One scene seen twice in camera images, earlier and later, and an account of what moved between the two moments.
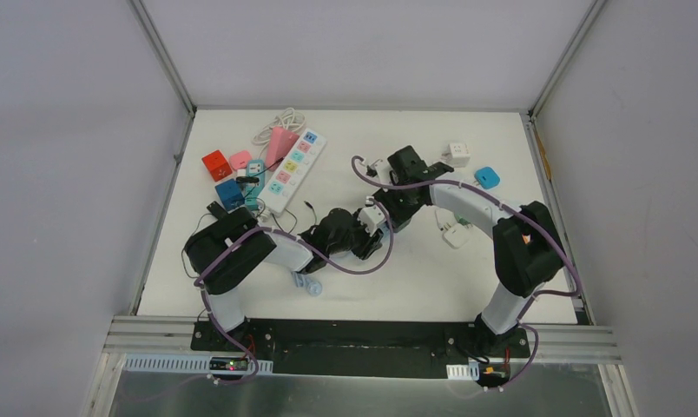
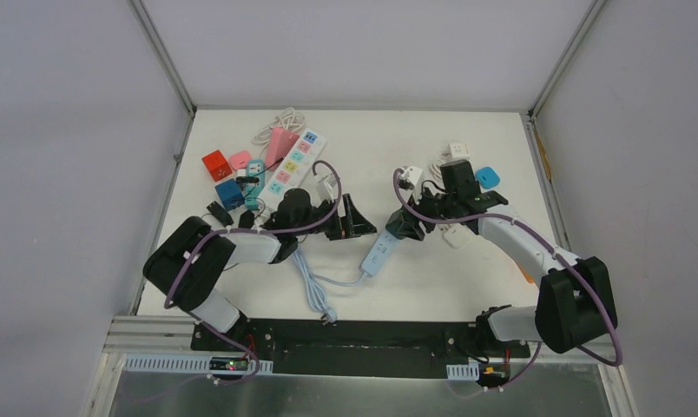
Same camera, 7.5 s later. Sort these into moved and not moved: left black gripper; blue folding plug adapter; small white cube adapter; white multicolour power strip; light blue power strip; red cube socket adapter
Moved: left black gripper; light blue power strip
Not moved: small white cube adapter; red cube socket adapter; blue folding plug adapter; white multicolour power strip
